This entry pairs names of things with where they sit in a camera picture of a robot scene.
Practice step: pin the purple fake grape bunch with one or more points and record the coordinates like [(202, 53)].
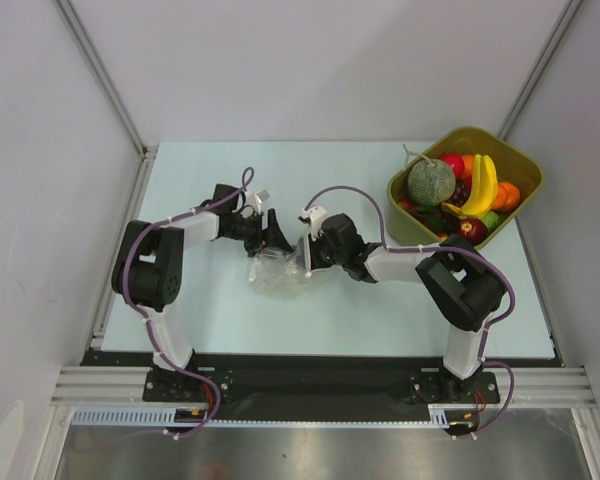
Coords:
[(461, 193)]

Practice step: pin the green netted fake melon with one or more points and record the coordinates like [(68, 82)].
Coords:
[(429, 181)]

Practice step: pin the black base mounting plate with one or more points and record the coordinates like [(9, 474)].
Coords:
[(331, 405)]

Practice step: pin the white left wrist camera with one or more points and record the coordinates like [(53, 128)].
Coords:
[(254, 200)]

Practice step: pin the right aluminium corner post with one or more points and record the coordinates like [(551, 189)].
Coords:
[(557, 35)]

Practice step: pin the red fake apple in bin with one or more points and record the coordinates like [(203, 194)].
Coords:
[(455, 162)]

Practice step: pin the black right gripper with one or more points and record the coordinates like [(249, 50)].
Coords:
[(311, 251)]

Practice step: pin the dark red fake apple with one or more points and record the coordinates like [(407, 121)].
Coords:
[(473, 230)]

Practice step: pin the yellow fake banana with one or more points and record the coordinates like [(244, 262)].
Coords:
[(484, 188)]

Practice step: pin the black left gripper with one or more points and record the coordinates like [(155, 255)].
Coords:
[(268, 230)]

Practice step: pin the orange fake tangerine right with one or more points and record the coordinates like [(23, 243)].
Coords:
[(513, 197)]

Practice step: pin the olive green plastic bin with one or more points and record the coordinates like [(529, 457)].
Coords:
[(426, 224)]

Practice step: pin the left aluminium corner post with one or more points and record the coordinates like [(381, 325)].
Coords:
[(92, 58)]

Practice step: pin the clear zip top bag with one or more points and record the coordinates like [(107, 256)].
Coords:
[(277, 273)]

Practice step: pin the orange fake orange rear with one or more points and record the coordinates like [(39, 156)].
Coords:
[(468, 161)]

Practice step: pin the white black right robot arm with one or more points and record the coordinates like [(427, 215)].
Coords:
[(465, 287)]

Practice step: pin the orange fake tangerine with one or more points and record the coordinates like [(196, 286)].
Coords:
[(501, 198), (513, 197)]

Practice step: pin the aluminium corner post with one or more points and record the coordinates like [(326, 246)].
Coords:
[(92, 58), (557, 35)]

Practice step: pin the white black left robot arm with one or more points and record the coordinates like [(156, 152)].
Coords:
[(148, 267)]

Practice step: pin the orange fake tangerine front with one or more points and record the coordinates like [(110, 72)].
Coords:
[(501, 198)]

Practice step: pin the white slotted cable duct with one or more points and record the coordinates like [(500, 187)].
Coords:
[(186, 417)]

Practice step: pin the aluminium front frame rail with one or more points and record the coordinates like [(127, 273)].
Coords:
[(523, 387)]

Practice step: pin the green fake lime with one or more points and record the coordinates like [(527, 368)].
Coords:
[(491, 220)]

